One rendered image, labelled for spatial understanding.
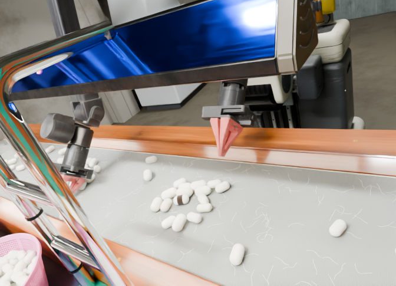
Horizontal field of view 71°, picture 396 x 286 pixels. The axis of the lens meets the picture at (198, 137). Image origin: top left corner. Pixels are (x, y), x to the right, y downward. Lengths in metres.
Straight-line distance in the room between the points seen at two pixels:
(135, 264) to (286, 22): 0.43
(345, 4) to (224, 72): 4.91
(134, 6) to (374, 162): 2.83
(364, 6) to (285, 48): 4.90
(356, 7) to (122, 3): 3.42
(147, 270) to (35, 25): 2.99
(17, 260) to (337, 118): 1.26
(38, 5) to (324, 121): 2.83
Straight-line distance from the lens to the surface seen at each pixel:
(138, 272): 0.51
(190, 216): 0.56
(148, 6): 3.08
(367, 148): 0.63
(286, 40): 0.24
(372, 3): 5.12
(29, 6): 3.33
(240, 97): 0.60
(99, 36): 0.38
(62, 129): 0.78
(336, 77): 1.33
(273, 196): 0.57
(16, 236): 0.79
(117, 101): 3.43
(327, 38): 1.28
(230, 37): 0.27
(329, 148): 0.63
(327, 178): 0.60
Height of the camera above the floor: 1.12
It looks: 27 degrees down
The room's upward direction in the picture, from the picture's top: 19 degrees counter-clockwise
